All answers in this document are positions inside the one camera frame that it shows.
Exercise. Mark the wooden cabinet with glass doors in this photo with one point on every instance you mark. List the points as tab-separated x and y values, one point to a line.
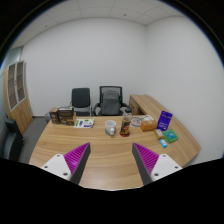
20	106

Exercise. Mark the purple standing card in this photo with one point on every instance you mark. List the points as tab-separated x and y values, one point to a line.
164	120

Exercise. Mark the small tan box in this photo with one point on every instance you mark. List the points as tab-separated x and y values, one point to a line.
159	134

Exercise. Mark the large dark brown box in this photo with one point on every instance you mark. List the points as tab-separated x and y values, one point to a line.
66	115

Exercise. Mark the white green purple leaflet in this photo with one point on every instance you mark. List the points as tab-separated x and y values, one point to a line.
84	123

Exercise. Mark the clear bottle with dark label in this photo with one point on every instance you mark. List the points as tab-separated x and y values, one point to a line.
125	126

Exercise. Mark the small brown box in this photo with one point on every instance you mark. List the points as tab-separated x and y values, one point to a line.
54	115

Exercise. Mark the grey mesh office chair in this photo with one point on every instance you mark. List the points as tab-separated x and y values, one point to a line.
110	101

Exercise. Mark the orange box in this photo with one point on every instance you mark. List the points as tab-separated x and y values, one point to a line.
148	126

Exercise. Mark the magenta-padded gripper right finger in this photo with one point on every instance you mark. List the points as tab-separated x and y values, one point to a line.
146	159

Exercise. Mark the small blue packet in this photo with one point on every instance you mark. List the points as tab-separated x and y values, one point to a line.
163	143

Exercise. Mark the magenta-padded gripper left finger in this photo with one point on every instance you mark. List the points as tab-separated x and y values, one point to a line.
77	159

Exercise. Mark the black office chair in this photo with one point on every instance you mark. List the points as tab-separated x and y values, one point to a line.
81	98

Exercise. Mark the grey waste bin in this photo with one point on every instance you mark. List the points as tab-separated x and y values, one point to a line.
47	117

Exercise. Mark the wooden side desk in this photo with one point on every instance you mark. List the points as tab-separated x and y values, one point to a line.
141	101

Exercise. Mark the white and grey mug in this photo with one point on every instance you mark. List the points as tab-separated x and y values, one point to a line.
110	127

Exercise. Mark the black leather armchair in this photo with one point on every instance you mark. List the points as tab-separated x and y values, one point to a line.
10	140

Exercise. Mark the green flat box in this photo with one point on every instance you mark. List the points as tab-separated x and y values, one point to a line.
170	136

